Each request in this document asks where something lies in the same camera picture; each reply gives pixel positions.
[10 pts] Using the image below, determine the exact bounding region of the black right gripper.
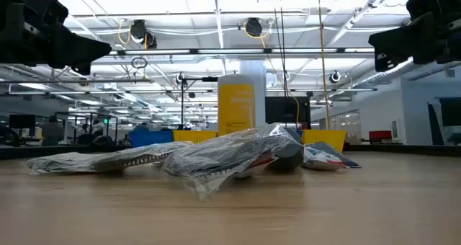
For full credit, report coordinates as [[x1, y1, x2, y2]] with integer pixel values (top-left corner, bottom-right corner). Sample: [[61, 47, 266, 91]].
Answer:
[[367, 0, 461, 73]]

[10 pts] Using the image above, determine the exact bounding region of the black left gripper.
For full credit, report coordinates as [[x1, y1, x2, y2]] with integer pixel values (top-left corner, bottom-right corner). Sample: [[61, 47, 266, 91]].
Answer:
[[0, 0, 112, 76]]

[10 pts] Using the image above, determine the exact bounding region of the clear bag with comb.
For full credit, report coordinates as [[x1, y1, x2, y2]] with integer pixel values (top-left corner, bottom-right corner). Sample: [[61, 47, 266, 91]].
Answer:
[[24, 141, 194, 176]]

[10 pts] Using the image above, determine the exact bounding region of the white red blue toothpaste tube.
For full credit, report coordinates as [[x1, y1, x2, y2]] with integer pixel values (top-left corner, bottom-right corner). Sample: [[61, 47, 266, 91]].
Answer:
[[233, 153, 279, 179], [302, 146, 349, 172]]

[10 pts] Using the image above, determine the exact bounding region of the clear bag with grey contents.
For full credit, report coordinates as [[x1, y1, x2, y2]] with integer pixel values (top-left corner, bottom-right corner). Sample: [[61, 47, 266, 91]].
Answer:
[[161, 124, 300, 200]]

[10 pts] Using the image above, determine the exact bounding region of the black desk monitor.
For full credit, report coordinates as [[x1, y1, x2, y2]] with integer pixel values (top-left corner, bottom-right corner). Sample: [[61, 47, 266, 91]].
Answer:
[[9, 114, 37, 131]]

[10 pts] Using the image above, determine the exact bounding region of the red seat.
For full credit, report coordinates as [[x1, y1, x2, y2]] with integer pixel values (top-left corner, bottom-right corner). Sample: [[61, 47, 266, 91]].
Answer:
[[368, 130, 393, 142]]

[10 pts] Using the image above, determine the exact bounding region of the dark blue panel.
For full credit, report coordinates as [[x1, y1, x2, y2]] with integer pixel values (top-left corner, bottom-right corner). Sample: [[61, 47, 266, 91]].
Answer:
[[427, 102, 446, 146]]

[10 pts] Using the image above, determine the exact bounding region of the yellow plastic bin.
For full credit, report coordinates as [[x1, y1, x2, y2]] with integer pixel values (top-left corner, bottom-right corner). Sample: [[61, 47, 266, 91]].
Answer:
[[301, 129, 347, 153], [172, 129, 219, 144]]

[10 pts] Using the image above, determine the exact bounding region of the black screen panel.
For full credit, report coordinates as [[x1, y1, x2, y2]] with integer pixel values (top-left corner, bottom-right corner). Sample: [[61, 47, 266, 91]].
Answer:
[[265, 96, 311, 130]]

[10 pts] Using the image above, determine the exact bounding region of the white column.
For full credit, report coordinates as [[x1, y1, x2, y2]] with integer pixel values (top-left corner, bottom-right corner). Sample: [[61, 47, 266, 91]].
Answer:
[[239, 60, 267, 127]]

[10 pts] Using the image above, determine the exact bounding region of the long ceiling light bar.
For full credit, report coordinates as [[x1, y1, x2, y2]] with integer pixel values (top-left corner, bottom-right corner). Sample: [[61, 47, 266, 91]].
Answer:
[[107, 48, 375, 55]]

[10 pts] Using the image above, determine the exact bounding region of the yellow and white bottle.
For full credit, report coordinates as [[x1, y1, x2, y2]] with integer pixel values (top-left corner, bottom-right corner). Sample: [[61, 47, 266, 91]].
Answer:
[[217, 73, 256, 136]]

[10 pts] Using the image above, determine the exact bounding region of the yellow hanging cord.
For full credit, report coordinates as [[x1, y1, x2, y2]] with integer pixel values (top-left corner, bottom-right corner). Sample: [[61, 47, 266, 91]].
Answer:
[[316, 0, 331, 130]]

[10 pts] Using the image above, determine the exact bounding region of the dark wall screen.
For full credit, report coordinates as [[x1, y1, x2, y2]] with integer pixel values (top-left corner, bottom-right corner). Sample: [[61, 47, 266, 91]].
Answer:
[[439, 97, 461, 128]]

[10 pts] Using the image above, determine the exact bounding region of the black table edge rail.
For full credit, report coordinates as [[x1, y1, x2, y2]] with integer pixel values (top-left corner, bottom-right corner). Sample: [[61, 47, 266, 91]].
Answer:
[[0, 143, 461, 160]]

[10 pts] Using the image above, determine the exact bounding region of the black hanging cable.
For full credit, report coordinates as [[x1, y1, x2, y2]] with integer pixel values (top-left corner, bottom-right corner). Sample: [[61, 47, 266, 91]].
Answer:
[[272, 0, 290, 99]]

